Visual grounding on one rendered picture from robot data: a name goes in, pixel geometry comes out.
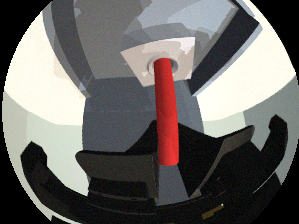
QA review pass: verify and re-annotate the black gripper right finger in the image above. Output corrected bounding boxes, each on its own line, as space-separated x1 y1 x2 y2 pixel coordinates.
177 123 255 197

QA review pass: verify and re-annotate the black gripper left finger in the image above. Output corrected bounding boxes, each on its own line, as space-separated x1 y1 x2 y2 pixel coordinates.
76 120 160 204

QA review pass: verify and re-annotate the red peg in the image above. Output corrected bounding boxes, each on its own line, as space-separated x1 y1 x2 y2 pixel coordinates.
153 58 180 167

